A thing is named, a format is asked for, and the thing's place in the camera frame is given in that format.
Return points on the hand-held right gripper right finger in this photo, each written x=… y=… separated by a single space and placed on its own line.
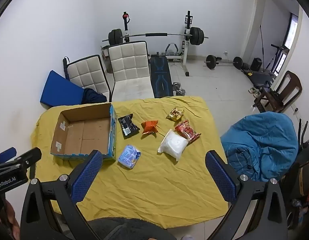
x=220 y=177

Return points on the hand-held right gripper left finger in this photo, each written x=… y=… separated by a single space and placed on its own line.
x=87 y=177

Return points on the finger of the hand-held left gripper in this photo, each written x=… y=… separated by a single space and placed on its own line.
x=30 y=155
x=5 y=155

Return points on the cardboard box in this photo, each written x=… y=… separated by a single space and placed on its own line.
x=82 y=135

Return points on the light blue tissue pack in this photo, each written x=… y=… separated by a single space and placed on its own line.
x=129 y=156

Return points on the red floral snack packet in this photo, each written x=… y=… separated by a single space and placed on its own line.
x=187 y=131

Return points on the white plastic bag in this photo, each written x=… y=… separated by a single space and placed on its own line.
x=173 y=145

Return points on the black snack packet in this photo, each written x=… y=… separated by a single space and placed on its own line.
x=128 y=126

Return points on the yellow snack packet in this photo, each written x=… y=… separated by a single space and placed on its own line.
x=175 y=114

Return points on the orange snack packet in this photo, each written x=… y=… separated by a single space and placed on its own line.
x=149 y=128

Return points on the blue bean bag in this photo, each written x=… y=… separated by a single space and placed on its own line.
x=264 y=142

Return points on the yellow tablecloth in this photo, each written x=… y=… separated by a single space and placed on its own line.
x=154 y=190

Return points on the dark fleece clothing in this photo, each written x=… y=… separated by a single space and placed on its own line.
x=129 y=230

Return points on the blue foam mat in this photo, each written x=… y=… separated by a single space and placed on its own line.
x=62 y=91

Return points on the dark blue cloth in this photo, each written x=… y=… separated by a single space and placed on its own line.
x=94 y=97

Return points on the pair of light shoes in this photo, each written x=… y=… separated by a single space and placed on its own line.
x=254 y=91

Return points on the black upright pole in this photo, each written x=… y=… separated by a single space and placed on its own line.
x=65 y=67

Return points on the small white padded chair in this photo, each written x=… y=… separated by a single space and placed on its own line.
x=88 y=76

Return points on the chrome dumbbell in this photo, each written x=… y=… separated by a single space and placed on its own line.
x=179 y=88

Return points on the dark wooden chair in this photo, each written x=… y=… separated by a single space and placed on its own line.
x=289 y=90

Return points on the black exercise machine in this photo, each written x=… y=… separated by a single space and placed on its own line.
x=264 y=75

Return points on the short barbell with black plates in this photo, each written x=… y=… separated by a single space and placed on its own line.
x=211 y=62

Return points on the black weight bench pad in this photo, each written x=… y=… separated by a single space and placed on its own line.
x=160 y=77

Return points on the small black speaker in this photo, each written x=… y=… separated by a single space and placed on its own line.
x=256 y=64

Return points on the large white padded chair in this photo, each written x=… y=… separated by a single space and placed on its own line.
x=130 y=67

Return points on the white weight bench rack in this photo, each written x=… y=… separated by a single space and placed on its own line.
x=185 y=50

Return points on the long barbell with black plates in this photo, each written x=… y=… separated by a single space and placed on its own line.
x=157 y=34

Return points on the window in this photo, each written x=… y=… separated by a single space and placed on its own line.
x=291 y=31

